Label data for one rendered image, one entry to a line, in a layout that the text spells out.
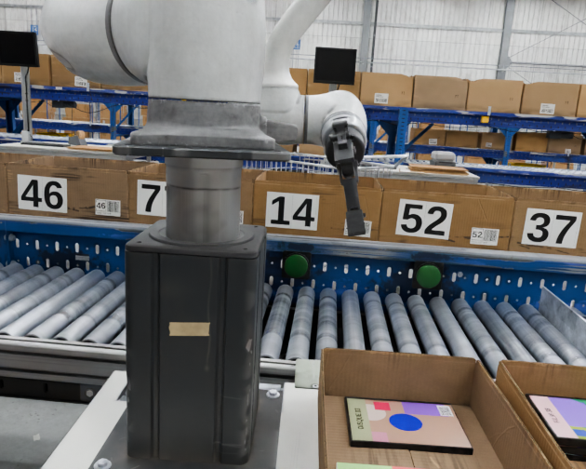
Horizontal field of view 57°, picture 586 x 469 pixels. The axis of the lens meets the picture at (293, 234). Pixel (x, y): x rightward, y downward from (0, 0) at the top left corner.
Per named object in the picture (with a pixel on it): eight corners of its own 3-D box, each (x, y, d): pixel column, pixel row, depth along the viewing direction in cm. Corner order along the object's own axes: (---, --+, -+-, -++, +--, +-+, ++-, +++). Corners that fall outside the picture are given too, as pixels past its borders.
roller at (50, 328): (17, 356, 117) (16, 335, 116) (113, 283, 168) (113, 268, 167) (39, 358, 117) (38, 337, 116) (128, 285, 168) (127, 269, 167)
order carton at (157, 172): (127, 224, 168) (126, 170, 165) (157, 208, 197) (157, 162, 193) (251, 234, 166) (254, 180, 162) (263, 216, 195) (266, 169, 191)
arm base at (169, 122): (306, 152, 69) (309, 107, 68) (128, 144, 65) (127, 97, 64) (286, 141, 86) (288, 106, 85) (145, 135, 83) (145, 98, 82)
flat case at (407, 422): (472, 457, 83) (473, 448, 82) (350, 448, 83) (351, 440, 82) (449, 409, 96) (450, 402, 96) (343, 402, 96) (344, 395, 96)
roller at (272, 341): (252, 378, 114) (253, 356, 113) (277, 297, 165) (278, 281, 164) (275, 380, 114) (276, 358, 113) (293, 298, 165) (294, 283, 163)
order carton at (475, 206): (377, 243, 164) (382, 188, 160) (370, 224, 192) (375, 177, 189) (508, 253, 161) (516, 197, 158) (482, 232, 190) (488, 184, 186)
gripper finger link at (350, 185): (335, 161, 99) (336, 165, 100) (343, 219, 96) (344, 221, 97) (356, 157, 98) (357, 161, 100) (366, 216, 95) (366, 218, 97)
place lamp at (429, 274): (415, 288, 158) (418, 264, 156) (415, 286, 159) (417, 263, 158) (439, 289, 157) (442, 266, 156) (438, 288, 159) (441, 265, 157)
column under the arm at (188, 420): (273, 493, 73) (286, 261, 66) (85, 479, 73) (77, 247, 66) (283, 395, 98) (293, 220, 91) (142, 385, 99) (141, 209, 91)
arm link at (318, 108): (366, 157, 112) (302, 154, 112) (360, 128, 124) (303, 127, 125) (371, 108, 106) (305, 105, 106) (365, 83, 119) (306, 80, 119)
